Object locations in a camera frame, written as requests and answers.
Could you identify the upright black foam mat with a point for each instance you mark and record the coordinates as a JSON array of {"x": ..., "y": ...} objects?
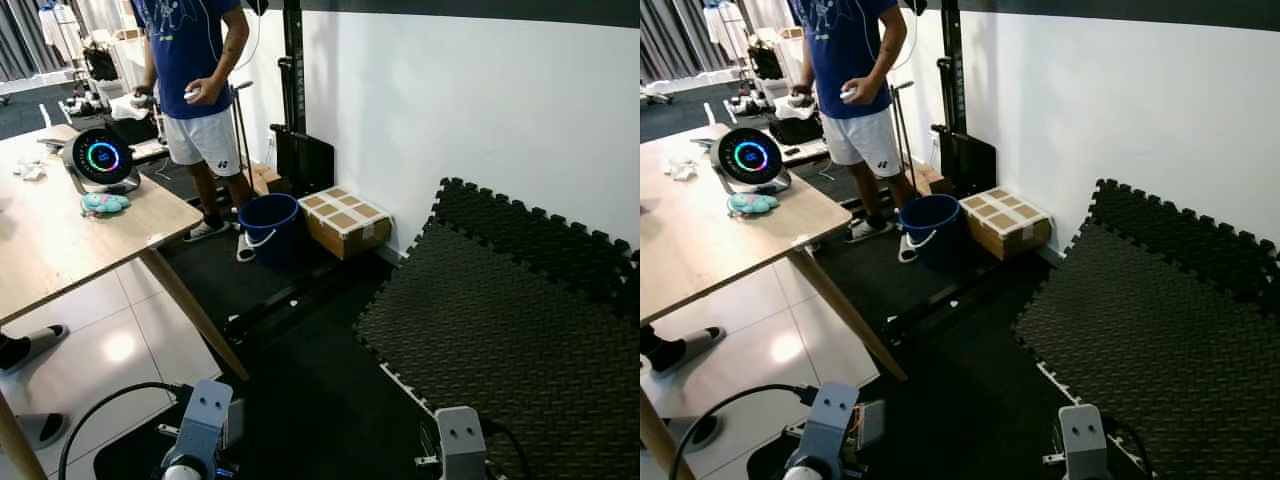
[
  {"x": 1190, "y": 235},
  {"x": 540, "y": 240}
]

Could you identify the white crumpled tissue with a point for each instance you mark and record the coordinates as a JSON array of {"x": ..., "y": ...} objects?
[
  {"x": 30, "y": 171},
  {"x": 682, "y": 170}
]

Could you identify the thin metal walking stick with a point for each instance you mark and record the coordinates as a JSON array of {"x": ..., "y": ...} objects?
[
  {"x": 902, "y": 130},
  {"x": 241, "y": 130}
]

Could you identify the taped cardboard box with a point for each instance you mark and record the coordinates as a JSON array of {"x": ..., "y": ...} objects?
[
  {"x": 345, "y": 222},
  {"x": 1005, "y": 222}
]

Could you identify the flat black foam mat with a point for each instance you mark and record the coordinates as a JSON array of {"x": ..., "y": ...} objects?
[
  {"x": 1150, "y": 340},
  {"x": 500, "y": 340}
]

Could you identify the seated person's black-socked foot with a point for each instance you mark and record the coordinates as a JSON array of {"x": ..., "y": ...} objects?
[
  {"x": 680, "y": 350},
  {"x": 25, "y": 347}
]

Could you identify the wooden table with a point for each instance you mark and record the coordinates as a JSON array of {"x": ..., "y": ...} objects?
[
  {"x": 720, "y": 240},
  {"x": 60, "y": 240}
]

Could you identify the grey slipper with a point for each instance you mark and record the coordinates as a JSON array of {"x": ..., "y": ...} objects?
[
  {"x": 705, "y": 430},
  {"x": 50, "y": 428}
]

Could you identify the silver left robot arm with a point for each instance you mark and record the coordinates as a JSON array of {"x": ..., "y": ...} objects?
[
  {"x": 805, "y": 471},
  {"x": 183, "y": 470}
]

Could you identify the person in blue shirt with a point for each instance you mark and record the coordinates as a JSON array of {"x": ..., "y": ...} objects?
[
  {"x": 185, "y": 40},
  {"x": 840, "y": 40}
]

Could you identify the blue plastic bucket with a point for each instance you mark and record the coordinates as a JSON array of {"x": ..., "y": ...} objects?
[
  {"x": 934, "y": 228},
  {"x": 272, "y": 225}
]

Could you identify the black upright stand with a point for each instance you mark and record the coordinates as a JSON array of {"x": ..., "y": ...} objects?
[
  {"x": 293, "y": 90},
  {"x": 953, "y": 90}
]

